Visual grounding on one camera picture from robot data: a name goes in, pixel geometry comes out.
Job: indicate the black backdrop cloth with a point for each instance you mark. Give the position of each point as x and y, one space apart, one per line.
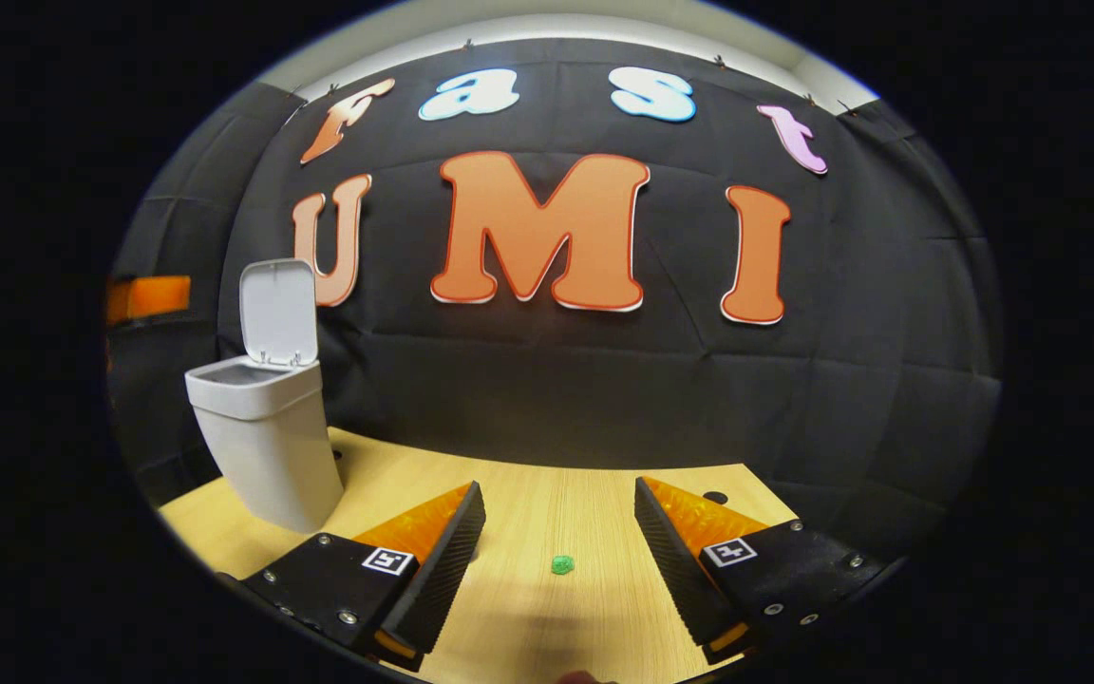
556 380

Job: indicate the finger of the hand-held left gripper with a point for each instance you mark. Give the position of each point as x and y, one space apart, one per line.
153 297

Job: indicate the wooden desktop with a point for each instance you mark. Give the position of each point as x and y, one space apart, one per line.
556 513

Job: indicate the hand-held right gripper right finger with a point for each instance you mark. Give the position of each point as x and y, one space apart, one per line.
680 560

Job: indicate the green paper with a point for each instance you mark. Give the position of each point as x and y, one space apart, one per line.
563 565

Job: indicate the white desktop garbage bin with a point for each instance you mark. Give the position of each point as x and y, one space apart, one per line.
267 446

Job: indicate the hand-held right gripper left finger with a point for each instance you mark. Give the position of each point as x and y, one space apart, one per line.
443 560

